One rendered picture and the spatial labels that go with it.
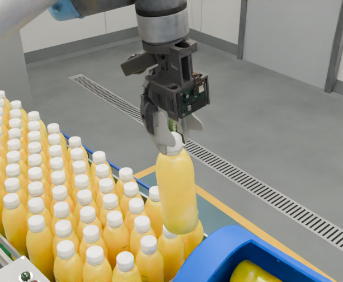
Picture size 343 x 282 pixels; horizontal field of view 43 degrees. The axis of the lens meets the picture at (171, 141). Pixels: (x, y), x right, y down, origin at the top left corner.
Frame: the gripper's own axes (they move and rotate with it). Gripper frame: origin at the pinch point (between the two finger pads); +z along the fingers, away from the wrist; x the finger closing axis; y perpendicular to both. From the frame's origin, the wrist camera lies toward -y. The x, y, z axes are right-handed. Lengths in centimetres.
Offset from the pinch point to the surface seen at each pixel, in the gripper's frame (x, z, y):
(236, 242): 5.3, 22.6, 10.1
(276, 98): 260, 170, -183
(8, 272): -31, 31, -25
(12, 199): -20, 30, -47
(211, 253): -0.4, 22.2, 8.9
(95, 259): -14.5, 32.2, -15.5
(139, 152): 104, 152, -190
